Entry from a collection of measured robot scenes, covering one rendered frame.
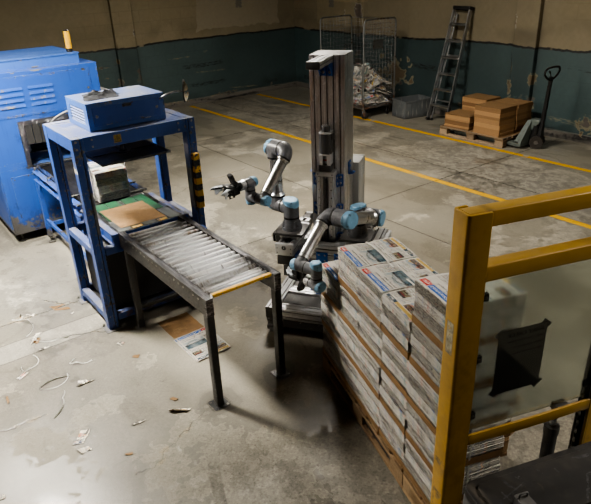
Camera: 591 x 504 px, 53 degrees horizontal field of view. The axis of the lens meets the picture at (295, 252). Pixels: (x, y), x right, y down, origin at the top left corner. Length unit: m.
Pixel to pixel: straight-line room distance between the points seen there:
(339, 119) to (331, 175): 0.39
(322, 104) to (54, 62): 3.46
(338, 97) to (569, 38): 6.33
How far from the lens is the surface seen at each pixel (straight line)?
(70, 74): 6.79
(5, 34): 11.90
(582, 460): 2.67
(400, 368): 3.06
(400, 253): 3.45
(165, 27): 12.88
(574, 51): 10.03
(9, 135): 6.72
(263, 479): 3.54
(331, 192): 4.25
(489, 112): 9.58
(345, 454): 3.65
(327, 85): 4.17
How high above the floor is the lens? 2.56
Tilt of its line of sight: 26 degrees down
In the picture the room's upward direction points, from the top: 2 degrees counter-clockwise
